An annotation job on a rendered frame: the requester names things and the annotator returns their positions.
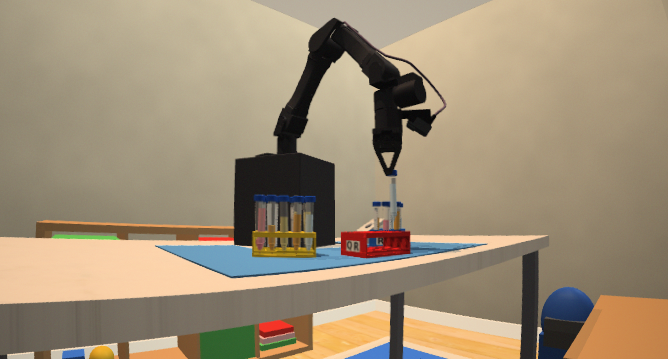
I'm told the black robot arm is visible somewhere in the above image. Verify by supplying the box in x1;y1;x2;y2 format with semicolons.
255;18;432;157

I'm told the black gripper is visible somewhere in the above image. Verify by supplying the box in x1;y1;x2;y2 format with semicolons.
372;108;402;176

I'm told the light blue mat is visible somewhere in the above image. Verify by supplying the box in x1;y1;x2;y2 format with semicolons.
155;242;488;279

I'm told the red rack with round wells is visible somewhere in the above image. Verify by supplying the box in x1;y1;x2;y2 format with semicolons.
341;231;410;258

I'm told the blue tube rack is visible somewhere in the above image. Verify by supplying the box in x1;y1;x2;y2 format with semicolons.
369;229;405;247

